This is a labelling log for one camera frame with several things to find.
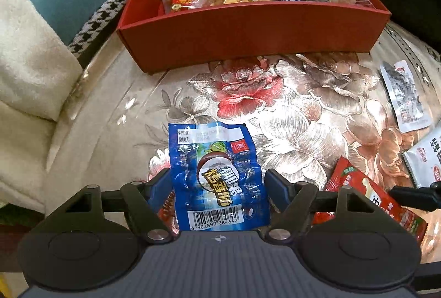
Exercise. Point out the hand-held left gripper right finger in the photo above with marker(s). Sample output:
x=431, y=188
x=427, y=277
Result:
x=275, y=188

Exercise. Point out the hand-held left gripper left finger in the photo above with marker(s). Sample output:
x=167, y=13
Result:
x=162, y=186

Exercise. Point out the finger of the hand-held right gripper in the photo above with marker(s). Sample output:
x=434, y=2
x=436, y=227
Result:
x=413, y=197

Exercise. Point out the blue sausage packet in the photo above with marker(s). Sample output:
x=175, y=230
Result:
x=213, y=174

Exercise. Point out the red crown print packet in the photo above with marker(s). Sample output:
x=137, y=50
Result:
x=358, y=187

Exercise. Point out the red cardboard box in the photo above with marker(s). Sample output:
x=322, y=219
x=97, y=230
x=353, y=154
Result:
x=241, y=33

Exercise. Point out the white packet with meat picture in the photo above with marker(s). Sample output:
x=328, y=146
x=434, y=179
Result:
x=427, y=157

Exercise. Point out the floral tablecloth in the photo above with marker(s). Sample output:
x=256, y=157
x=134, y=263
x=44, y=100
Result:
x=293, y=112

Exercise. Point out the small clear white packet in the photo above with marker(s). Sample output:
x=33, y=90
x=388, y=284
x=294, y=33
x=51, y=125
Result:
x=405, y=98

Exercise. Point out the white fleece blanket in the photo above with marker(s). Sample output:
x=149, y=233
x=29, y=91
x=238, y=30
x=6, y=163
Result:
x=27, y=77

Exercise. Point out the houndstooth cushion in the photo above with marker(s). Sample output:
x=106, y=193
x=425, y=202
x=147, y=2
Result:
x=100, y=19

